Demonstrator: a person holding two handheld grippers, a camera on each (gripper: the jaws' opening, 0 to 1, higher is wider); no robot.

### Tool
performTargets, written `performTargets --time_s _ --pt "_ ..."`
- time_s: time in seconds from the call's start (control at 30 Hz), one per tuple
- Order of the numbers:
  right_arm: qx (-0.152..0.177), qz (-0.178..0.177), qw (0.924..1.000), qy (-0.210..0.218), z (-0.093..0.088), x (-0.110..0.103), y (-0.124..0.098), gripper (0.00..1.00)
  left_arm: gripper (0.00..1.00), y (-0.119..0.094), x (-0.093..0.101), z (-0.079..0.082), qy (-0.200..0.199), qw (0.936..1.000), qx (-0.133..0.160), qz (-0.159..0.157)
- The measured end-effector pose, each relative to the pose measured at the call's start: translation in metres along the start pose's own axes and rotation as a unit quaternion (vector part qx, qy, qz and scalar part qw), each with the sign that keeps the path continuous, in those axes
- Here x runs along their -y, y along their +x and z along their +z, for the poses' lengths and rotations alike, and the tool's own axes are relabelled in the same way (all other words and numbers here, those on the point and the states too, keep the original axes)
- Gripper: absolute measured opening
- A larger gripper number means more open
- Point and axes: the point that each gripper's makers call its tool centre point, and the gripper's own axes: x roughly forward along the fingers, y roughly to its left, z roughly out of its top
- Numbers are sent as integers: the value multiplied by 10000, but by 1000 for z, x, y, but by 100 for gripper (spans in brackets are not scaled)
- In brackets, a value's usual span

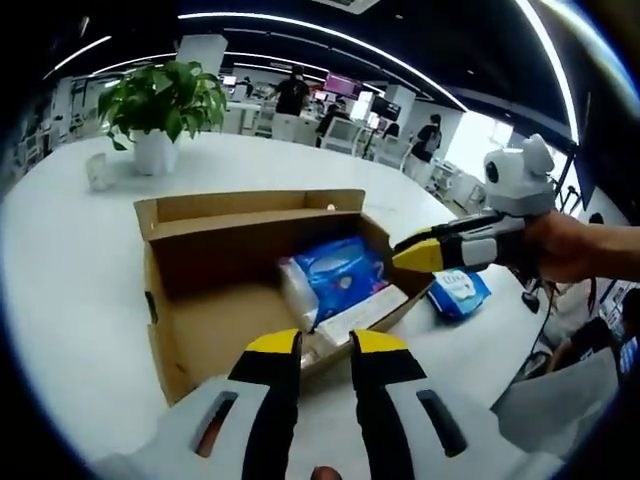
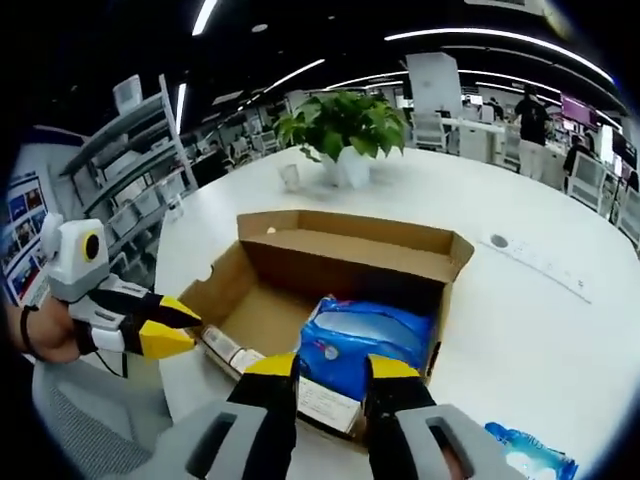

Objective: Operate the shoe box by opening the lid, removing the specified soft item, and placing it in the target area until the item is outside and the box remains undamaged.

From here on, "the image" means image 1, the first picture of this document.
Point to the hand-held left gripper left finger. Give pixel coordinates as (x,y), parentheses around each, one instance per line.
(270,390)

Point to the black tripod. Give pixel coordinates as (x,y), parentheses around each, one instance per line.
(372,140)

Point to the white mesh office chair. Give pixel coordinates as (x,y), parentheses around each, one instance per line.
(392,152)
(340,135)

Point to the long curved ceiling light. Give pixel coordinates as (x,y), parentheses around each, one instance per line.
(280,22)

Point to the ceiling light strip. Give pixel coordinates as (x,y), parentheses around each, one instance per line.
(555,60)

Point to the large dark display panel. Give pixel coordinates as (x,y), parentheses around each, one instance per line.
(590,165)

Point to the purple monitor screen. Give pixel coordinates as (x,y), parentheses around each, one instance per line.
(342,85)

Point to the blue plastic tissue pack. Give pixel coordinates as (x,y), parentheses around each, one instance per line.
(340,270)

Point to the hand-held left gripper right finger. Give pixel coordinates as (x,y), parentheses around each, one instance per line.
(385,390)

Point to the blue white wipes pack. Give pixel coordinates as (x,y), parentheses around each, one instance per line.
(457,295)

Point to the green potted plant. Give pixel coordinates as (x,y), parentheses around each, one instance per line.
(160,100)

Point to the white square pillar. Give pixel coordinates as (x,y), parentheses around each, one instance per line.
(200,55)

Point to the grey mesh office chair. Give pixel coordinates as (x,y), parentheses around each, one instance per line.
(560,400)

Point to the small black device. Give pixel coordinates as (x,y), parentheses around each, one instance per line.
(531,302)

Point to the brown cardboard shoe box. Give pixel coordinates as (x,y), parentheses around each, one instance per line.
(225,310)

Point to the clear white tissue pack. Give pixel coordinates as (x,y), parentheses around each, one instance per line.
(300,295)

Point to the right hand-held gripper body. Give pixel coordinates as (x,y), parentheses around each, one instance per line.
(520,180)

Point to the person's left hand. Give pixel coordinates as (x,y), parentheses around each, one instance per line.
(325,474)

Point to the ceiling air vent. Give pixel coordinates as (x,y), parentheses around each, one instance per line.
(350,4)

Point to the black office chair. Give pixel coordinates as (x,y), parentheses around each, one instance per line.
(590,345)

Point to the small white cup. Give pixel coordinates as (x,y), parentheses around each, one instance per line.
(98,172)

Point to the dark monitor screen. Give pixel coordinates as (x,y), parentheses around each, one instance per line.
(385,106)

